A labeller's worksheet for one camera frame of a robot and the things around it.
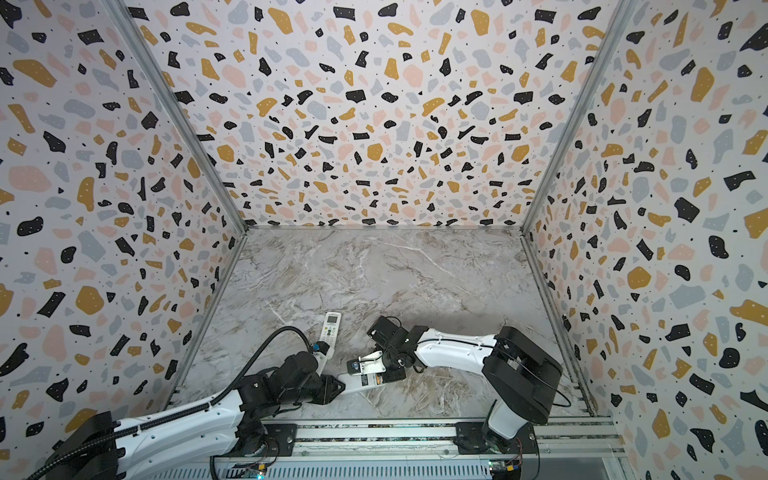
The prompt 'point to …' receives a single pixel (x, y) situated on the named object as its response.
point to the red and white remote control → (350, 382)
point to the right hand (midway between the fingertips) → (372, 361)
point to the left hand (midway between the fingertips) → (345, 386)
